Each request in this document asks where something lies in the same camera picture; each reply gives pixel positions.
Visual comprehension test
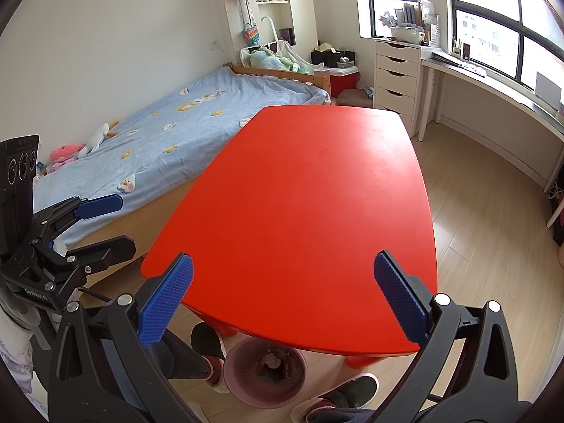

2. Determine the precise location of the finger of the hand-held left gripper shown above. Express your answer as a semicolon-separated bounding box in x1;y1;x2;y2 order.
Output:
33;194;124;241
46;237;137;283

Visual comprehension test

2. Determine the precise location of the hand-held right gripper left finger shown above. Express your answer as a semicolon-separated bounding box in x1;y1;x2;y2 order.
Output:
48;253;195;423

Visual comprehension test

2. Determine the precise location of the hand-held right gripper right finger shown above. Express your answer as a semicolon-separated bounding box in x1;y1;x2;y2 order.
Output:
374;251;534;423

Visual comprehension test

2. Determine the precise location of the pink trash bin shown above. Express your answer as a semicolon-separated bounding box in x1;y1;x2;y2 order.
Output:
224;338;308;410

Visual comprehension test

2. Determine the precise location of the pink plush toy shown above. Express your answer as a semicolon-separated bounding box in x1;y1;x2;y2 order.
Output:
46;142;87;173

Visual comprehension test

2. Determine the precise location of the person's left leg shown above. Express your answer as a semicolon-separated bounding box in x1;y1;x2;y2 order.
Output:
147;330;212;383

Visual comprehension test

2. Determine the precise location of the person's leg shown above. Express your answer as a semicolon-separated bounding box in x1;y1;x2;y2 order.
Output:
304;407;380;423
147;330;212;383

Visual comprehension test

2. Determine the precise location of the red white left slipper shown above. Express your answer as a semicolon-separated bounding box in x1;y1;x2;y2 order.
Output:
191;321;231;394

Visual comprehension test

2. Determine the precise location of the red white slipper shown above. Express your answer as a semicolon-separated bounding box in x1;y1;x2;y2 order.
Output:
191;321;231;394
291;372;380;423

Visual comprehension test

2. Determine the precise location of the white goose plush toy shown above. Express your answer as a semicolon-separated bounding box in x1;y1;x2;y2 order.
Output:
78;121;121;157

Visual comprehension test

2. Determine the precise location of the red table leg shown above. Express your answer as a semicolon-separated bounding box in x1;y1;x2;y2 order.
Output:
346;354;389;370

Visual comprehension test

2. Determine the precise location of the bed with blue sheet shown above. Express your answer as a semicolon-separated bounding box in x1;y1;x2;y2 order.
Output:
33;67;331;247

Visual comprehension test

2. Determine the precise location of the red white right slipper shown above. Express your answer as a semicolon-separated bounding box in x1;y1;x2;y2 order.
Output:
291;372;380;423

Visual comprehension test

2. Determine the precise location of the person's right leg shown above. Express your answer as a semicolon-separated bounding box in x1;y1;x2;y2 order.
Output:
304;407;380;423

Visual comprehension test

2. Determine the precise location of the brown floor cushion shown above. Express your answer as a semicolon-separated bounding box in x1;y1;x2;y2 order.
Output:
335;88;375;109

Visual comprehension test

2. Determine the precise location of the white drawer cabinet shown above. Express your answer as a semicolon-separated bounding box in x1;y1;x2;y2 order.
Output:
373;38;422;138

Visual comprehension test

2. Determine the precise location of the red cooler box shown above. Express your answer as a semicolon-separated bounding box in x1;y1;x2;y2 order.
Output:
330;66;359;98

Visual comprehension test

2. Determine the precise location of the long white desk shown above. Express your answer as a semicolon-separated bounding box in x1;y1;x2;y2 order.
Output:
418;50;564;230

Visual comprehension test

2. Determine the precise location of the pile of plush toys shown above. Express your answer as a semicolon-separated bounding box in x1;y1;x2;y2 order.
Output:
240;44;320;75

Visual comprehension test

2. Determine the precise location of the black storage bag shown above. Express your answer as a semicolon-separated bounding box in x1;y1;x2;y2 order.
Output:
311;50;356;68

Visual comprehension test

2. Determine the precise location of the white laptop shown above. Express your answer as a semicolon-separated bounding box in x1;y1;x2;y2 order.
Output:
534;71;564;109

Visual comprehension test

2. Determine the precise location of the row of books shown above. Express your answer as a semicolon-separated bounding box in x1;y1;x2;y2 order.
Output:
390;0;440;47

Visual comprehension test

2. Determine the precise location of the black framed window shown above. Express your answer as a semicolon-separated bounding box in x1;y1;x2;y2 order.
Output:
359;0;564;111

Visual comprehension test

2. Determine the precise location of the wooden bed frame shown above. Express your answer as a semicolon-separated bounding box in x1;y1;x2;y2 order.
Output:
228;64;332;98

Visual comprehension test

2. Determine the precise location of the white wall shelf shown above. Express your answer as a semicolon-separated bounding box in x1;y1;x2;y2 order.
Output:
222;0;319;51

